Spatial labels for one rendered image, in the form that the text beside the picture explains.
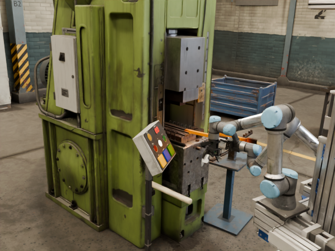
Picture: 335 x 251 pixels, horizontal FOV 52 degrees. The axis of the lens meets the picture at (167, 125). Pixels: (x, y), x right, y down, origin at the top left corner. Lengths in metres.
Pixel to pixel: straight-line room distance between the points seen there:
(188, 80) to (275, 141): 0.99
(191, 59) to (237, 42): 8.83
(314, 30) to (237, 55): 2.51
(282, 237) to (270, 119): 0.69
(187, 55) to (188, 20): 0.33
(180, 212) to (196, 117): 0.86
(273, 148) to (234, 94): 4.74
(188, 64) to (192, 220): 1.41
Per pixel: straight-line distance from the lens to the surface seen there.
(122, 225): 3.19
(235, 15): 11.54
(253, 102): 6.54
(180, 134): 2.83
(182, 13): 2.79
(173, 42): 2.62
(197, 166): 2.97
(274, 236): 2.18
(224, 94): 6.80
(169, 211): 3.11
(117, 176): 3.09
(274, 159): 2.02
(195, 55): 2.73
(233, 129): 2.22
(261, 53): 11.07
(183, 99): 2.69
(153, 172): 2.24
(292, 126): 2.40
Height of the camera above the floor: 1.93
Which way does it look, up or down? 18 degrees down
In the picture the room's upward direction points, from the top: 2 degrees clockwise
